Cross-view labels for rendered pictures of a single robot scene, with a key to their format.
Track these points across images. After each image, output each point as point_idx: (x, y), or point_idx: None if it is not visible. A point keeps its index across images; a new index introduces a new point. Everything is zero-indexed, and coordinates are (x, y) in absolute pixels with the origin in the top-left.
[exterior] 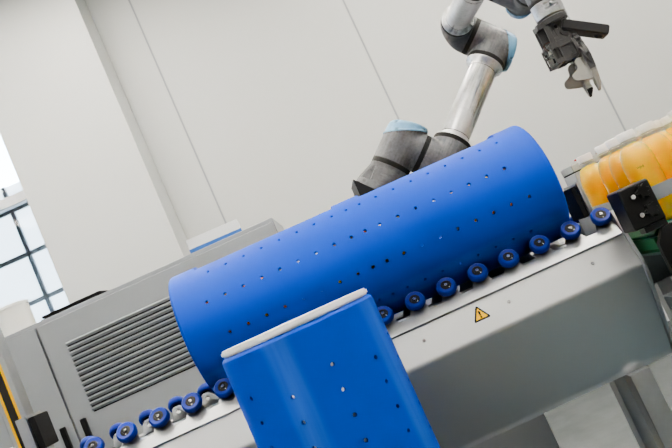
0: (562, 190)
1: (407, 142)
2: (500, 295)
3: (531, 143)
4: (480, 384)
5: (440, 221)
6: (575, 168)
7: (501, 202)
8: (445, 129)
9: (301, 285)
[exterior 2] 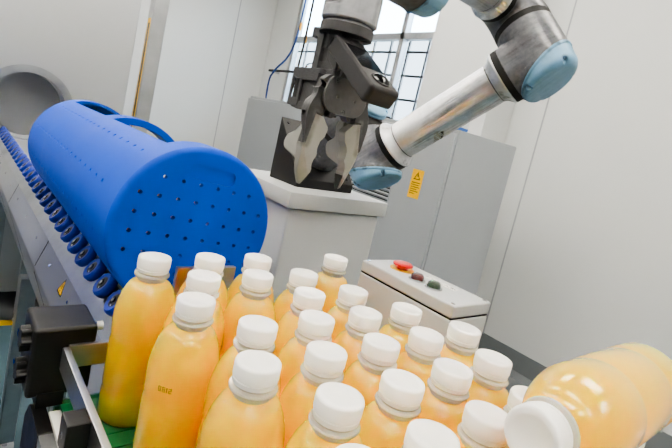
0: (108, 254)
1: None
2: (72, 290)
3: (128, 176)
4: None
5: (69, 184)
6: (364, 267)
7: (84, 211)
8: (390, 125)
9: (42, 155)
